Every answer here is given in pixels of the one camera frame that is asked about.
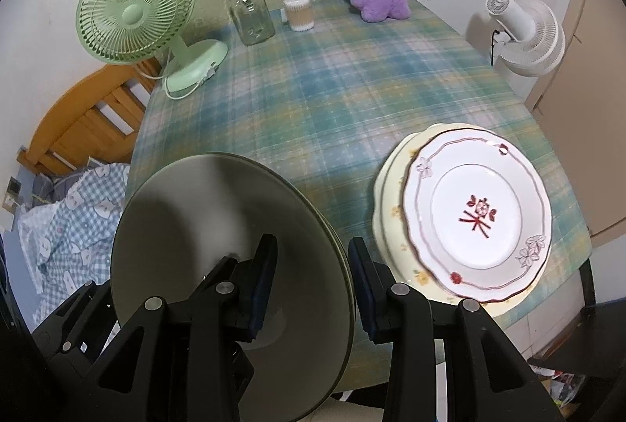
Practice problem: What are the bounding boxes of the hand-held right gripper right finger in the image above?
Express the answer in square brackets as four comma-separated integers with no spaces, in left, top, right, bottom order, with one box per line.
[347,236,553,422]

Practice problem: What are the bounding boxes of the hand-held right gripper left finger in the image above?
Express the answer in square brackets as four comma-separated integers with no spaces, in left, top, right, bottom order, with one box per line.
[78,233,279,422]

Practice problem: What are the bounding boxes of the yellow floral plate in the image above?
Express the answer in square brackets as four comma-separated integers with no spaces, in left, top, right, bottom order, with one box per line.
[372,123,539,305]

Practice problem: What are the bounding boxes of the large floral bowl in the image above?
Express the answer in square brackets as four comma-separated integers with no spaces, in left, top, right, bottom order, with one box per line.
[110,152,354,409]

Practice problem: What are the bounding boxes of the white red-rimmed plate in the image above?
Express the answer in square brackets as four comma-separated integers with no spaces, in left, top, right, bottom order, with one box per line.
[401,127,553,304]

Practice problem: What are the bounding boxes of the blue checked blanket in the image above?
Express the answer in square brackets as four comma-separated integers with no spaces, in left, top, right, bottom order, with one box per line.
[14,162,132,330]

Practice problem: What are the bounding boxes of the colourful printed packaging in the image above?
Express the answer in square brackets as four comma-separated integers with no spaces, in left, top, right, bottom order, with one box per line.
[533,356,588,408]

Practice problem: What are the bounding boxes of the black furniture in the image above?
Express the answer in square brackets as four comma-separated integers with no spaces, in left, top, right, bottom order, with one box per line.
[528,251,626,422]

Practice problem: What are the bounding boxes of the glass jar with dark lid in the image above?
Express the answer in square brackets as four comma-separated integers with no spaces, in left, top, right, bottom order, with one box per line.
[222,0,275,46]

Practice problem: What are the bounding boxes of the ribbed glass cup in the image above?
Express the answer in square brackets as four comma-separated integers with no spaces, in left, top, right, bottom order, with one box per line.
[284,0,315,32]

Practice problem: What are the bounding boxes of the beige door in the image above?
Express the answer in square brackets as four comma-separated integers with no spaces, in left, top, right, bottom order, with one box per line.
[525,0,626,247]

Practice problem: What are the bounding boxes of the green desk fan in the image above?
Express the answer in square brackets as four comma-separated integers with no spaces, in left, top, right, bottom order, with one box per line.
[77,0,229,101]

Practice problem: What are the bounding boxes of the white standing fan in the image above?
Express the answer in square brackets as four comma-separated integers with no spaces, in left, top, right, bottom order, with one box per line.
[484,0,567,100]

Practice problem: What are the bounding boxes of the wall outlet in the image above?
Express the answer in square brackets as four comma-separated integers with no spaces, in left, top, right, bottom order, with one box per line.
[4,176,21,212]

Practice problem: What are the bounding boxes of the wooden bed frame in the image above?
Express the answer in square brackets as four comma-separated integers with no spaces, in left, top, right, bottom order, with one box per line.
[17,60,162,178]

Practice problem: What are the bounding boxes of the black fan cable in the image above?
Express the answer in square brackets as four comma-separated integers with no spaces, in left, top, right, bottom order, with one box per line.
[489,28,507,66]

